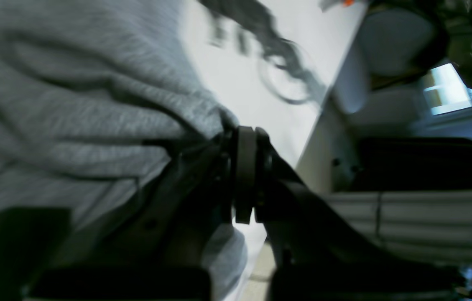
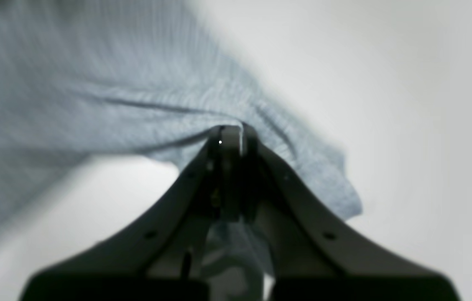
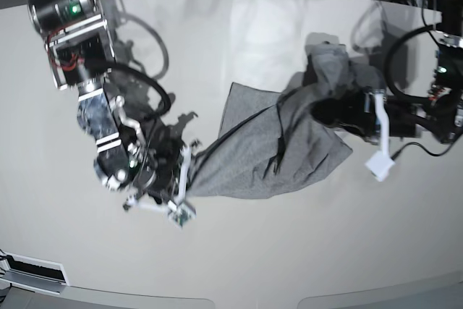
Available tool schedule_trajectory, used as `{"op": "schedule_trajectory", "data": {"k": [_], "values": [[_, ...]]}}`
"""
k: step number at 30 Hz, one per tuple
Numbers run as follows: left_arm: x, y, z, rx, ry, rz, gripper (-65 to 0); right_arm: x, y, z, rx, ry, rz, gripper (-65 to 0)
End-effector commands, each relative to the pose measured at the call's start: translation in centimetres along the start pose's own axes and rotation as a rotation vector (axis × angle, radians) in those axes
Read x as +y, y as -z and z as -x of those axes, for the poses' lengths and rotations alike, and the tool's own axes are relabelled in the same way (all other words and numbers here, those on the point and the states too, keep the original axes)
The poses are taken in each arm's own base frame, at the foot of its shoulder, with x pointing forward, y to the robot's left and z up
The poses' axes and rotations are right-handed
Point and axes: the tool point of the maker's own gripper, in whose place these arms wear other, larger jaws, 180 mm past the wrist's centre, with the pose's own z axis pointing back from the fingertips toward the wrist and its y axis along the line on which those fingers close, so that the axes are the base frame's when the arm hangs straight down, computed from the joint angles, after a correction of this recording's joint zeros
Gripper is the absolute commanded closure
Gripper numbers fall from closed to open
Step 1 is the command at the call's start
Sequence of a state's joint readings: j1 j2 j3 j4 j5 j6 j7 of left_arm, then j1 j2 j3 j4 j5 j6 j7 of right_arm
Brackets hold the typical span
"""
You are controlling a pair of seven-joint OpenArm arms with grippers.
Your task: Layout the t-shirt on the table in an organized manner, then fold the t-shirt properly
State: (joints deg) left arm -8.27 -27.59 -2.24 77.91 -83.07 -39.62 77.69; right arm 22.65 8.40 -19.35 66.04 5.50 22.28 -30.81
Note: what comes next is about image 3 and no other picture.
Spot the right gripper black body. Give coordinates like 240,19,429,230
129,131,184,195

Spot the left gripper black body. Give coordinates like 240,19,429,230
310,86,422,143

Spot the grey t-shirt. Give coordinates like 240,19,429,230
187,42,383,200

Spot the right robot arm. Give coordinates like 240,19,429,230
26,0,191,206

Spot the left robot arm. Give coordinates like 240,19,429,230
312,0,462,144

